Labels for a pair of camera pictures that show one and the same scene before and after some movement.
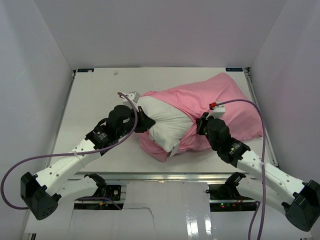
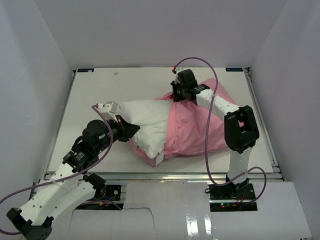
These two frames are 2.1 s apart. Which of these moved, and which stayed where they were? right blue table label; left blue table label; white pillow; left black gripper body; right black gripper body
Moved: white pillow; right black gripper body; left black gripper body
Stayed: right blue table label; left blue table label
